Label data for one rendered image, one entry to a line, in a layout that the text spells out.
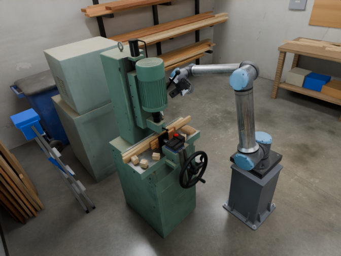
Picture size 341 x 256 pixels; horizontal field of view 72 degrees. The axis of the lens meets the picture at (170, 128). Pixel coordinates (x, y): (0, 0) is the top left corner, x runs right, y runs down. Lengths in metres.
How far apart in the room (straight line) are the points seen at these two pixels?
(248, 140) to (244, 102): 0.28
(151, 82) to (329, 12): 3.34
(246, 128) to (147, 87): 0.70
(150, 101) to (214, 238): 1.36
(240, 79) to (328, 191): 1.78
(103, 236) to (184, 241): 0.74
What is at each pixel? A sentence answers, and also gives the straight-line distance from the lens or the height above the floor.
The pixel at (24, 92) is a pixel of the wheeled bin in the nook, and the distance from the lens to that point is 3.09.
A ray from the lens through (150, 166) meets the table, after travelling 1.56.
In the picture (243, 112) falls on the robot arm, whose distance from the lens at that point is 1.56.
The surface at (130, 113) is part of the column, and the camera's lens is 1.72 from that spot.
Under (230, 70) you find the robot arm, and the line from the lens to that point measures 1.68.
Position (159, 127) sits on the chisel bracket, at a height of 1.05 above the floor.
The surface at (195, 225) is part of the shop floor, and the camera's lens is 2.34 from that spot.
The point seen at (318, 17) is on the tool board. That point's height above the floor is 1.16.
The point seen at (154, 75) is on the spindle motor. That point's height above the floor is 1.45.
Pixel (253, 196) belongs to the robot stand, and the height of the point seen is 0.37.
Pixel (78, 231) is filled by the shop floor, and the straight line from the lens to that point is 2.54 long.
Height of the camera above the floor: 1.99
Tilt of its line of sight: 35 degrees down
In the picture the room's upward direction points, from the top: 5 degrees counter-clockwise
